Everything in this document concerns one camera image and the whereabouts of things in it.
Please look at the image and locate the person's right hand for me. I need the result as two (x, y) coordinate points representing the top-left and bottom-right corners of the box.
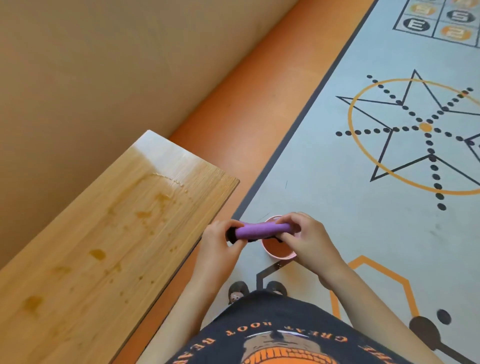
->
(275, 212), (350, 281)

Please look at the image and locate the person's left hand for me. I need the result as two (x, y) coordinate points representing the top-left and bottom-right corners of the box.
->
(193, 219), (248, 281)

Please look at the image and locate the purple and black cloth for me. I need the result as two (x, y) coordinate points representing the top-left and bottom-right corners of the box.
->
(226, 221), (296, 245)

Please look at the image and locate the person's right forearm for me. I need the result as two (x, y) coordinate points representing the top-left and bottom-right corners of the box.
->
(318, 259), (448, 364)

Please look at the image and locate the person's left forearm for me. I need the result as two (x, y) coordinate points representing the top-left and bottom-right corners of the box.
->
(136, 273), (230, 364)

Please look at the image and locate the pink plastic cup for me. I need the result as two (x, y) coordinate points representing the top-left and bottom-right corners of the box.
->
(261, 215), (301, 260)

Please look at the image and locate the person's left dark shoe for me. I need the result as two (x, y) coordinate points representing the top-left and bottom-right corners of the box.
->
(227, 281), (250, 305)

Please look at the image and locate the person's dark shoe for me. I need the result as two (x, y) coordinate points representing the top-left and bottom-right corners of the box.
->
(266, 281), (288, 297)
(227, 281), (250, 305)

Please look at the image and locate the person's right dark shoe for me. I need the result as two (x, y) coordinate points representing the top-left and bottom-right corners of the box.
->
(266, 281), (288, 297)

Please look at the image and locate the black printed t-shirt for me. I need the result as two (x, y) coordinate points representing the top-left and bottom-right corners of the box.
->
(164, 290), (414, 364)

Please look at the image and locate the grey printed floor mat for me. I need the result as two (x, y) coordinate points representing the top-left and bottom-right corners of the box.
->
(200, 0), (480, 364)

